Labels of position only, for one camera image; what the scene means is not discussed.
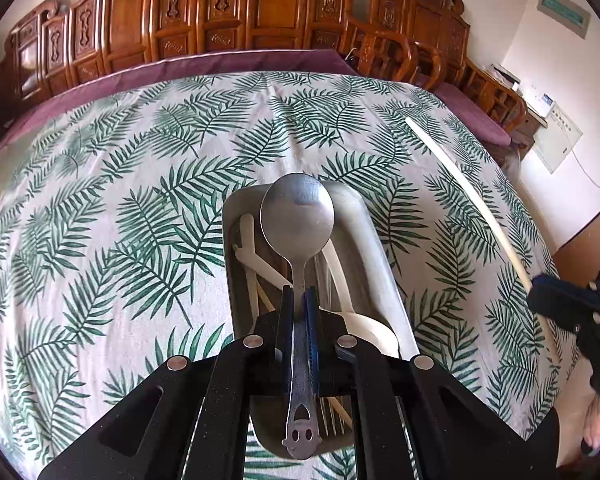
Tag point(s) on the carved wooden armchair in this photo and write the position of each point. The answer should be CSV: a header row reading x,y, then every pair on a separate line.
x,y
430,15

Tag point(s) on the white plastic spoon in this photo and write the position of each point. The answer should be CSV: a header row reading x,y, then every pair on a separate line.
x,y
265,272

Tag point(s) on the metal spoon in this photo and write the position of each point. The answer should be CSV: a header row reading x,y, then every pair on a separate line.
x,y
297,215

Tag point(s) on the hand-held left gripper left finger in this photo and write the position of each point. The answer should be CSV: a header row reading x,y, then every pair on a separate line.
x,y
286,330

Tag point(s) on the grey metal tray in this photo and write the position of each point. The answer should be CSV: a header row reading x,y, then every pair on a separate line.
x,y
375,260

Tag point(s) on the white wall panel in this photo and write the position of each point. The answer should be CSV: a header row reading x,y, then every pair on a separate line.
x,y
555,135

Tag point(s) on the carved wooden sofa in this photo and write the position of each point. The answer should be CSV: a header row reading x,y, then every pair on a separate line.
x,y
275,5

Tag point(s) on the leaf print tablecloth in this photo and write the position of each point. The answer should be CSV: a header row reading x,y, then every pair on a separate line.
x,y
130,160

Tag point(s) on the purple seat cushion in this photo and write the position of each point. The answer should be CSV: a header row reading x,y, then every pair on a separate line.
x,y
475,115
80,90

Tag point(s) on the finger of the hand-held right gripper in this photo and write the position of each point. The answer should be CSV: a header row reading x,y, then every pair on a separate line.
x,y
560,287
570,315

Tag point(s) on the beige chopstick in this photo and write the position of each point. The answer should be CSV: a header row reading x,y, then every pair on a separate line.
x,y
247,230
517,266

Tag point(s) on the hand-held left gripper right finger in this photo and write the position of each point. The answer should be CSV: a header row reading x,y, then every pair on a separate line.
x,y
310,340

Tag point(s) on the green wall sign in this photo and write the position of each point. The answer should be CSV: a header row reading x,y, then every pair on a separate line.
x,y
562,10

